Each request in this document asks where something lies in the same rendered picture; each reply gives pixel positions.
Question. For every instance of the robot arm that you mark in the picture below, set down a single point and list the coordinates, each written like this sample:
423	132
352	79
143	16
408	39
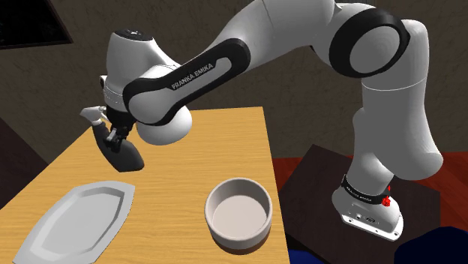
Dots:
395	109

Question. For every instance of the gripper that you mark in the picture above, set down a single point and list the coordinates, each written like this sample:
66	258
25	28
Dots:
119	117

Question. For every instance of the white round bowl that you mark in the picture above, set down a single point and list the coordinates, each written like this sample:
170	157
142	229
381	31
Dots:
237	215

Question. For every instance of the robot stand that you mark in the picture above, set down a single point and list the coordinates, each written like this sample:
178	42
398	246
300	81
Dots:
314	204

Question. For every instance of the grey oblong tray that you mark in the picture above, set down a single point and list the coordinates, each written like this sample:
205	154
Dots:
78	223

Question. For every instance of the wooden table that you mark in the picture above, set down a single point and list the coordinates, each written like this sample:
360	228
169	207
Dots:
219	150

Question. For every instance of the black spray bottle white nozzle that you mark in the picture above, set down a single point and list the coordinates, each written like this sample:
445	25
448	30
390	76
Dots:
126	159

